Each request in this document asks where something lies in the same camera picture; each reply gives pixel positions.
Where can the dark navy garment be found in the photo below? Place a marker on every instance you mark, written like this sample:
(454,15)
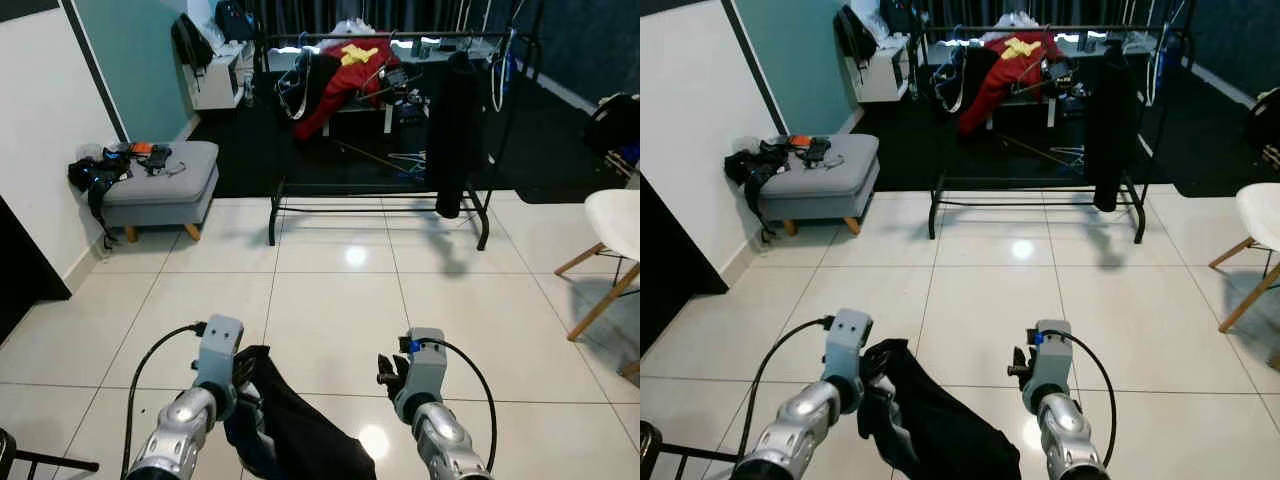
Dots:
(940,430)
(300,440)

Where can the grey ottoman stool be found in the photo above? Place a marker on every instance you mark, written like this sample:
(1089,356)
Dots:
(165,180)
(825,175)

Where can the black handheld controller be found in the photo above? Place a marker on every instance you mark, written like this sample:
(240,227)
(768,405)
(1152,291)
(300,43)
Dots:
(820,152)
(158,158)

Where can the black cabinet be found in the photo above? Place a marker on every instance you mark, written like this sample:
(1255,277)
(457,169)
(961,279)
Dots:
(25,270)
(670,260)

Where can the orange flat box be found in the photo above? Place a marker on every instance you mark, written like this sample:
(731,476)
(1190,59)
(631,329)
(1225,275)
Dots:
(142,149)
(798,142)

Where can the black shirt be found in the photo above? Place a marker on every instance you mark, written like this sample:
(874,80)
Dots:
(455,130)
(1112,130)

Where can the white chair with wooden legs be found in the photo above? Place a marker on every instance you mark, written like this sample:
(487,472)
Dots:
(615,220)
(1262,210)

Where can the red cloth with yellow star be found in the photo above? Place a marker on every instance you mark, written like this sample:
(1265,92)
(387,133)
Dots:
(995,92)
(335,100)

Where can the black floor mat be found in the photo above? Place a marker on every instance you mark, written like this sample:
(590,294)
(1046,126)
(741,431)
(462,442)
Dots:
(1200,150)
(560,150)

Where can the white shelf unit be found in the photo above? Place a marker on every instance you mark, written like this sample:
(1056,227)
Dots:
(220,85)
(880,78)

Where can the black backpack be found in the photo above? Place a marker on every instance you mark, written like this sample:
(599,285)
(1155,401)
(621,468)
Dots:
(855,38)
(190,45)

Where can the black duffel bag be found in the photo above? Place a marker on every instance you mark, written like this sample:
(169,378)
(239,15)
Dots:
(615,125)
(1265,118)

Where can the black metal clothes rack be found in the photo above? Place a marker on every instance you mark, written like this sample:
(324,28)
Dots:
(1000,28)
(350,36)

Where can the dark curtain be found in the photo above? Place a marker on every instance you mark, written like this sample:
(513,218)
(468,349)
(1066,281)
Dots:
(1050,10)
(400,12)

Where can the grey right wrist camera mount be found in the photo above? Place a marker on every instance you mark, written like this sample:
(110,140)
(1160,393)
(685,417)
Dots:
(1053,360)
(428,365)

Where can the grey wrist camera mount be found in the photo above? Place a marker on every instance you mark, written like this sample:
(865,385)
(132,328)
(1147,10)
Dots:
(220,350)
(428,365)
(1053,360)
(850,345)

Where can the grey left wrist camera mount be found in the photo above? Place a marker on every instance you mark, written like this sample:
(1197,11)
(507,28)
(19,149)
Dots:
(850,345)
(220,350)

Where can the black metal frame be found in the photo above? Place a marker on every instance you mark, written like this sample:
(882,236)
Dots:
(648,445)
(50,462)

